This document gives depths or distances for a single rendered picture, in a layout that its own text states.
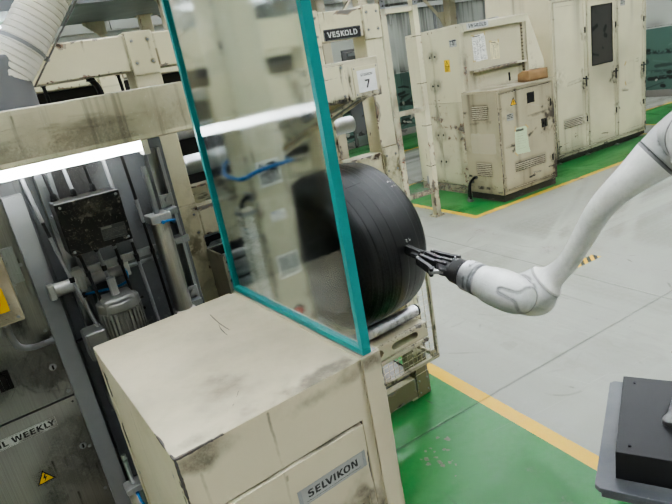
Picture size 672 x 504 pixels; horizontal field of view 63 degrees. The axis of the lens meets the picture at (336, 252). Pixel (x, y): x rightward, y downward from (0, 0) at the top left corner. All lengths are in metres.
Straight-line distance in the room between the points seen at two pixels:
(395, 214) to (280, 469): 0.97
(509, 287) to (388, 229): 0.44
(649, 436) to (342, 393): 0.94
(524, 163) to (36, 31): 5.67
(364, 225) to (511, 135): 4.96
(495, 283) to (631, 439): 0.54
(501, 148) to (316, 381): 5.61
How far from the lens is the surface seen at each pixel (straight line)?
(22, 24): 1.76
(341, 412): 1.02
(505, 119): 6.44
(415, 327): 1.96
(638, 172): 1.38
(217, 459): 0.92
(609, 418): 1.88
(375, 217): 1.67
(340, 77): 2.10
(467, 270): 1.52
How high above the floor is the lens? 1.76
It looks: 18 degrees down
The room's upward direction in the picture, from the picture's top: 10 degrees counter-clockwise
